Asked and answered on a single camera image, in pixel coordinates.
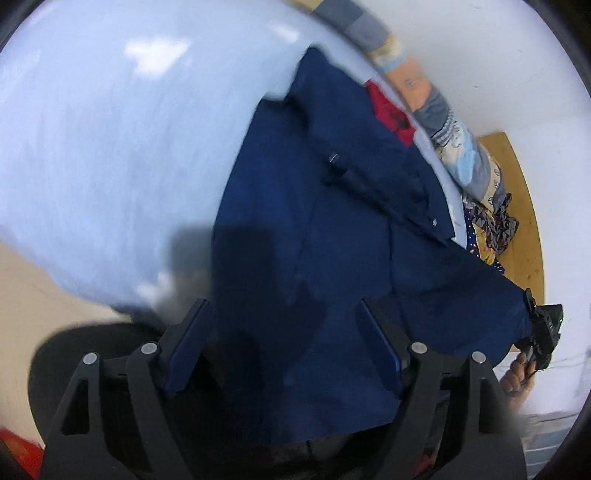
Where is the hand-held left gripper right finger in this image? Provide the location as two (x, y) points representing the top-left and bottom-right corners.
(355, 298), (527, 480)

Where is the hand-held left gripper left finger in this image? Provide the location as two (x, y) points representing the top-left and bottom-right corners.
(41, 298), (213, 480)

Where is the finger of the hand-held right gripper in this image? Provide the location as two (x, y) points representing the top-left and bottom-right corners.
(523, 287), (540, 325)

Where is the navy blue jacket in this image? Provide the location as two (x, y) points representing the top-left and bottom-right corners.
(166, 46), (532, 446)

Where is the person's right hand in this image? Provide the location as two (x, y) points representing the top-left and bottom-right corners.
(501, 348), (539, 398)

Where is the blue dotted yellow cloth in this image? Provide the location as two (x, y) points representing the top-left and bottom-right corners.
(463, 220), (507, 276)

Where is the black white geometric garment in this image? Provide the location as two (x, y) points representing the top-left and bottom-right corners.
(463, 192), (520, 254)

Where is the wooden board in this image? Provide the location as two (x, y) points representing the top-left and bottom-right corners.
(478, 131), (546, 301)

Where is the patchwork quilt roll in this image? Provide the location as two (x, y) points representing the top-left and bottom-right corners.
(309, 0), (513, 204)

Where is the red object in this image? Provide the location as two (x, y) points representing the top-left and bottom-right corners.
(0, 428), (44, 480)

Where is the light blue cloud-print bed sheet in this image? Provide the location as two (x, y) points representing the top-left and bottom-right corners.
(0, 0), (468, 326)

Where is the red cloth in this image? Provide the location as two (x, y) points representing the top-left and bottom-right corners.
(367, 79), (416, 147)

